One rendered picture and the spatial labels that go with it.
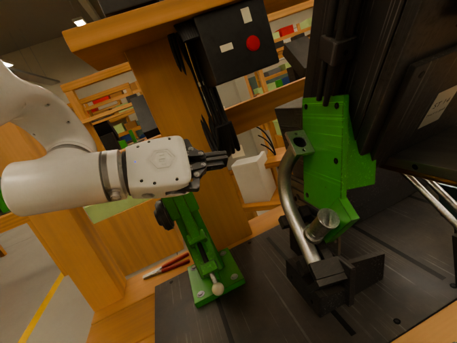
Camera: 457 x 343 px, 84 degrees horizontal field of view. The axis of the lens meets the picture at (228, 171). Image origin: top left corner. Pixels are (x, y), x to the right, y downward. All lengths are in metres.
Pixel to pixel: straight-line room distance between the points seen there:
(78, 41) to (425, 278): 0.79
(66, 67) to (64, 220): 10.20
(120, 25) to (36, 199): 0.36
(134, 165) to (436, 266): 0.59
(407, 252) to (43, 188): 0.68
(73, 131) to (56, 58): 10.53
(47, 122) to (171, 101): 0.32
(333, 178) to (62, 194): 0.43
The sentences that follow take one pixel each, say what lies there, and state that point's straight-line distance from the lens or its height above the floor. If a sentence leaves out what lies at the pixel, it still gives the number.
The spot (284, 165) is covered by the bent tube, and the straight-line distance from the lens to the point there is 0.54.
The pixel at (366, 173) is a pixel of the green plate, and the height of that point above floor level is 1.13.
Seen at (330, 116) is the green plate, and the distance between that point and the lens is 0.46.
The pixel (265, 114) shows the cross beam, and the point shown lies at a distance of 0.88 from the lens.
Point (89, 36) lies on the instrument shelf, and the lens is 0.62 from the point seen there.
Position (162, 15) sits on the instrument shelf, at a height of 1.51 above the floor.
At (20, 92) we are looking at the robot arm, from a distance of 0.40.
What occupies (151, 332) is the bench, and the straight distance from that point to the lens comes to 0.74.
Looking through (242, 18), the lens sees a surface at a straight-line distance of 0.67.
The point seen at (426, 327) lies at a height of 0.90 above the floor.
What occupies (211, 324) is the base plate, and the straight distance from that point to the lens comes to 0.63.
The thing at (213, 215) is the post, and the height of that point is 1.00.
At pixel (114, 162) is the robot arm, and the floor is 1.30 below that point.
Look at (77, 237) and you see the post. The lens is 0.82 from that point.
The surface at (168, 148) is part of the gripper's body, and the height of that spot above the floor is 1.28.
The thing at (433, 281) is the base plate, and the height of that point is 0.90.
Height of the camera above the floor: 1.35
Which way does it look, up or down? 18 degrees down
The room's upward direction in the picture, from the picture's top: 21 degrees counter-clockwise
